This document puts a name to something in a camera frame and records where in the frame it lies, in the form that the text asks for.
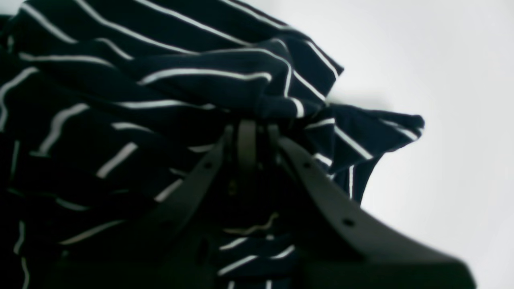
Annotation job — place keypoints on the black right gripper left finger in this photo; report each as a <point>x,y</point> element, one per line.
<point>172,245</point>

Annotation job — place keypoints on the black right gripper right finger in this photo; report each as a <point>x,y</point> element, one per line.
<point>340,246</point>

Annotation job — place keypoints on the navy white striped t-shirt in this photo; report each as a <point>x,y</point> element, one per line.
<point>109,104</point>

